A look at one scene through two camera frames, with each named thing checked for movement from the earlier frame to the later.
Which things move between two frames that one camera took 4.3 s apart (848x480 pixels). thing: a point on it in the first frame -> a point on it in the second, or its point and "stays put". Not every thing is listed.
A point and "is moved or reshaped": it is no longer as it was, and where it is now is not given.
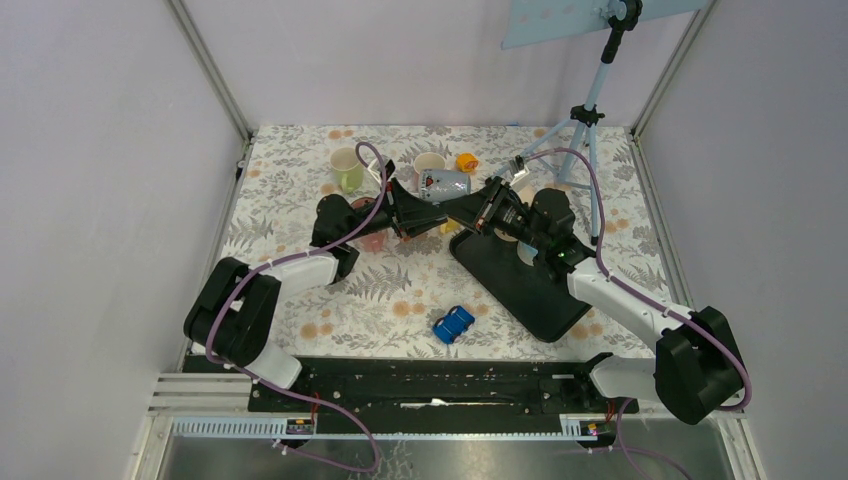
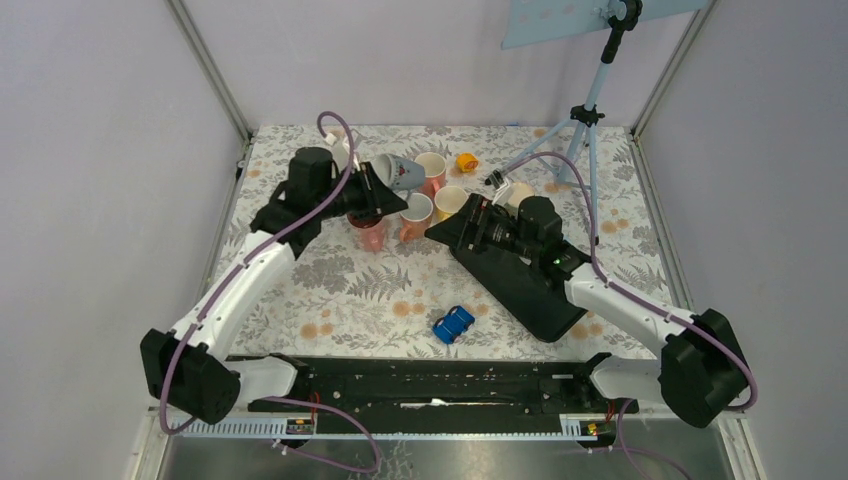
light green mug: x=347 y=162 stays put
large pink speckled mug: x=375 y=242 stays put
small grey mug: x=439 y=185 is moved or reshaped
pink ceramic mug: x=427 y=160 stays put
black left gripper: x=406 y=210 -> x=377 y=197
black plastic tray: x=546 y=306 stays put
